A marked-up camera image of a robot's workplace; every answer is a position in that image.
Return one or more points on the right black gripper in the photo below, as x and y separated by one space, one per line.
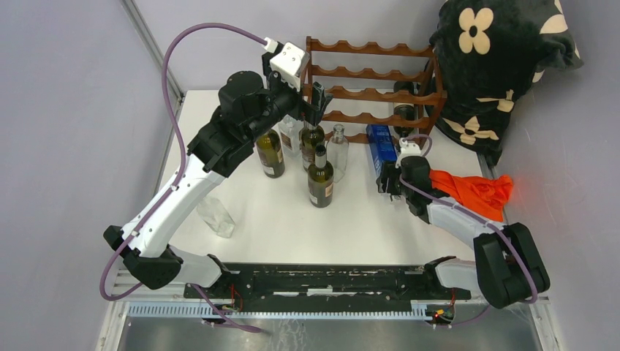
388 170

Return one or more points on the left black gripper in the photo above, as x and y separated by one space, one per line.
313 112

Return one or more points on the blue square bottle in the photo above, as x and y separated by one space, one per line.
382 149

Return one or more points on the small clear glass bottle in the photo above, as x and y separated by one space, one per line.
337 151

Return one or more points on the green wine bottle front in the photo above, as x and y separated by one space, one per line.
320 178

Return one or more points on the green wine bottle white label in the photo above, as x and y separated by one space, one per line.
405 111

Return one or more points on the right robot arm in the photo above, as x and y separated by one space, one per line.
507 267

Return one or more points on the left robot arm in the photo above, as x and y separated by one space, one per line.
248 108

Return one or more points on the green wine bottle middle back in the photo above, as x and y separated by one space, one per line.
310 137

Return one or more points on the clear bottle black cap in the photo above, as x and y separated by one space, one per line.
289 130

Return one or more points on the green wine bottle far left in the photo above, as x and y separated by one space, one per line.
271 154

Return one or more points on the brown wooden wine rack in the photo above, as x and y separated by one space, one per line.
430 98

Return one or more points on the clear empty lying bottle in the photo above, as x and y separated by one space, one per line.
215 215

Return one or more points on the orange cloth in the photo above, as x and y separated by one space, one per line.
486 197

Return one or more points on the black floral blanket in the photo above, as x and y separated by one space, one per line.
489 54

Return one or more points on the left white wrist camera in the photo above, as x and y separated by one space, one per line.
288 60

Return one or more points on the black mounting rail base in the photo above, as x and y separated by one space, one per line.
397 292

